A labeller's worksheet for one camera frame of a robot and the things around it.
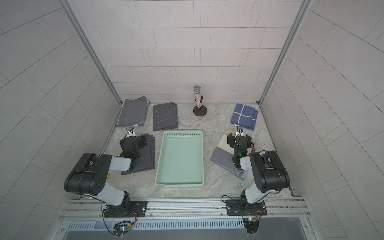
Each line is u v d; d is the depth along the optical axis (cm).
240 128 80
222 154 89
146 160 88
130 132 77
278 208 73
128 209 66
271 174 45
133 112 108
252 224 67
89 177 44
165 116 110
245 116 108
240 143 69
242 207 64
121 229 65
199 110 111
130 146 69
